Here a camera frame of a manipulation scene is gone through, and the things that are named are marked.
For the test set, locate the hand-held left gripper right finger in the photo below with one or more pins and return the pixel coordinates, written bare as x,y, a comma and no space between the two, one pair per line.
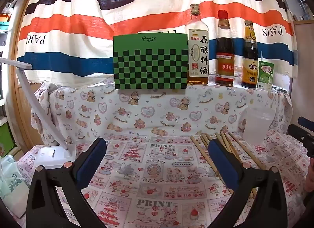
222,164

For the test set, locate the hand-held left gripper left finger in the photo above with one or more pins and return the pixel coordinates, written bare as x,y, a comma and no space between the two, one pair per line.
92,161

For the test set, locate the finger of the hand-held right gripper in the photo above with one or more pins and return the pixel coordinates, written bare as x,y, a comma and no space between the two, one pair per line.
305,122
303,139

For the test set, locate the pile of wooden chopsticks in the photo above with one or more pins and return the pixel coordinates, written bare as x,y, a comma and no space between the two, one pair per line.
196,144

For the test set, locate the translucent plastic cup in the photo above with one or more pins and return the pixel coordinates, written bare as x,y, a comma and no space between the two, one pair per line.
257,130

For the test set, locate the white desk lamp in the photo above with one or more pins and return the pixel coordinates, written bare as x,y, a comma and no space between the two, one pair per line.
56,157

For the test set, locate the green milk carton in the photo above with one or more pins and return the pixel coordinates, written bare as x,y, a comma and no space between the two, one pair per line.
265,76

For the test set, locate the beige board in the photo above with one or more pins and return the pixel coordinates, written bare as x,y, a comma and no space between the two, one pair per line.
304,59

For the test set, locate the pink print tablecloth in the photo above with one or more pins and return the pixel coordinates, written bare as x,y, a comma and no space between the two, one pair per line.
157,169

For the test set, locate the bear print cloth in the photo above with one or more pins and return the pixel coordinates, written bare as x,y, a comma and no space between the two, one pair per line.
147,110

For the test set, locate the white tissue pack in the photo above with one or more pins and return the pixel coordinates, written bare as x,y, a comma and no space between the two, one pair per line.
12,184

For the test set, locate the dark sauce bottle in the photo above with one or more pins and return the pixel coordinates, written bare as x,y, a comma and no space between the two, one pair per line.
250,54

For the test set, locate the green storage bin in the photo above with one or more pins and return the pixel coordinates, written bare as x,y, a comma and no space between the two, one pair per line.
5,142

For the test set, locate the red cap sauce bottle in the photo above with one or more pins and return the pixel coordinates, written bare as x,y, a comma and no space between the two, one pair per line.
224,51

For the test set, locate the clear cooking wine bottle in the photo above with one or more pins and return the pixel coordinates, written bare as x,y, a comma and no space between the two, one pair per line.
197,46

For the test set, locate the striped printed cloth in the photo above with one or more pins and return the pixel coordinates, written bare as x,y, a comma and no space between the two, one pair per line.
98,34

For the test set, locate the green checkered box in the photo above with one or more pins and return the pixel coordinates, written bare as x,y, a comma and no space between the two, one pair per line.
147,46

